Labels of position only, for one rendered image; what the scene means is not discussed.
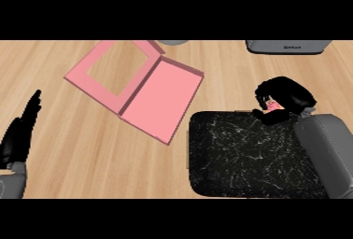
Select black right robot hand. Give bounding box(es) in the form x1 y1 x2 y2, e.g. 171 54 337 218
251 76 319 127

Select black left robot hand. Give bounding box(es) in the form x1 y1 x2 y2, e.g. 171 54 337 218
0 89 43 168

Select grey round object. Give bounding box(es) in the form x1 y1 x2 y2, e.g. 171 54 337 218
155 40 191 47

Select grey appliance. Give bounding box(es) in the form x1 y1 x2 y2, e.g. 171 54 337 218
244 40 334 56

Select pink open cardboard box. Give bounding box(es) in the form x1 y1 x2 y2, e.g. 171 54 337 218
62 40 205 146

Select black marble tray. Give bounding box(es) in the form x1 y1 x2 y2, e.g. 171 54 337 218
186 109 331 200

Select pink cupcake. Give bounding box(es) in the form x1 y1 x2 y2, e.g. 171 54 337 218
261 99 287 115

